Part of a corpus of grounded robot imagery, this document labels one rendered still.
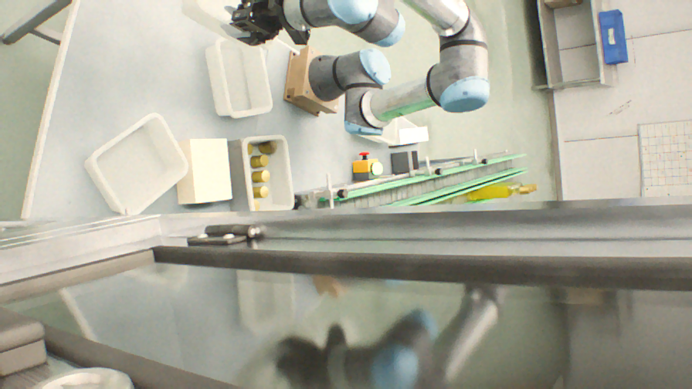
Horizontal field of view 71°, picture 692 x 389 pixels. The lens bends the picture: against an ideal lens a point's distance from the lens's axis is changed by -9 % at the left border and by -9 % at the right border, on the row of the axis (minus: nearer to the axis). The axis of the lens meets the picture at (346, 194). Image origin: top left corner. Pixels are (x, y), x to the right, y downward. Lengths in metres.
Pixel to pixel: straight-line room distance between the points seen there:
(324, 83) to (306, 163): 0.28
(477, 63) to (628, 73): 6.02
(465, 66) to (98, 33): 0.86
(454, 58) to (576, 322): 1.10
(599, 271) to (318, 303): 0.13
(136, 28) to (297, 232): 1.07
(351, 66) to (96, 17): 0.73
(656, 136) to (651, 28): 1.31
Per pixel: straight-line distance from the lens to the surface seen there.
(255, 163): 1.55
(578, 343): 0.18
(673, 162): 7.19
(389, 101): 1.46
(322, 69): 1.68
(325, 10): 0.89
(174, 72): 1.47
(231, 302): 0.27
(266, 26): 1.01
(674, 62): 7.20
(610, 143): 7.27
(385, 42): 0.99
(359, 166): 1.95
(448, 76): 1.27
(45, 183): 1.26
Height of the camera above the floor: 1.91
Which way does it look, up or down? 37 degrees down
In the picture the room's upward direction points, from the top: 87 degrees clockwise
